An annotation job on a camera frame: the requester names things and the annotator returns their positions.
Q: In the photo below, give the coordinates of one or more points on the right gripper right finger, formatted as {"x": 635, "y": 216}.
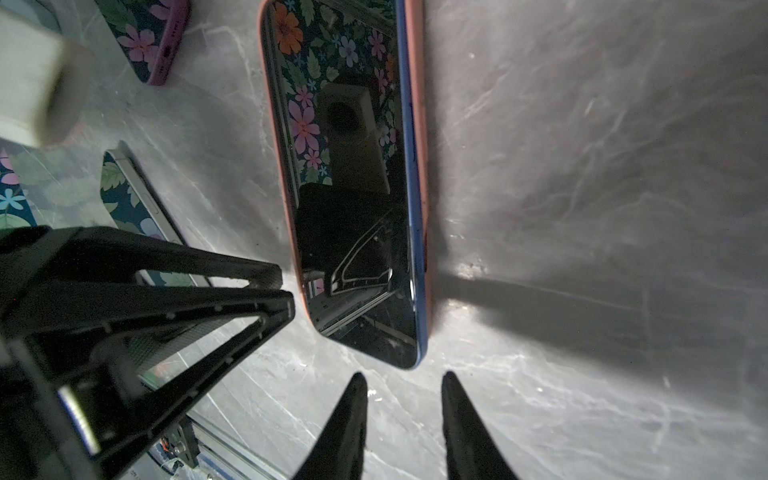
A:
{"x": 470, "y": 450}

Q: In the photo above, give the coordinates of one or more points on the black phone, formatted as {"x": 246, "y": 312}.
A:
{"x": 131, "y": 201}
{"x": 148, "y": 32}
{"x": 354, "y": 180}

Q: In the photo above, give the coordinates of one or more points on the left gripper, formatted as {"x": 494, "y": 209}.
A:
{"x": 72, "y": 405}

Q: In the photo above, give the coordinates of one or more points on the pink phone case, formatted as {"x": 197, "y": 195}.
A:
{"x": 417, "y": 138}

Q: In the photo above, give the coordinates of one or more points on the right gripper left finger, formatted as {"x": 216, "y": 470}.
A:
{"x": 339, "y": 450}

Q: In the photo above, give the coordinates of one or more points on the aluminium front rail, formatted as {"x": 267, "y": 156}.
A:
{"x": 196, "y": 448}

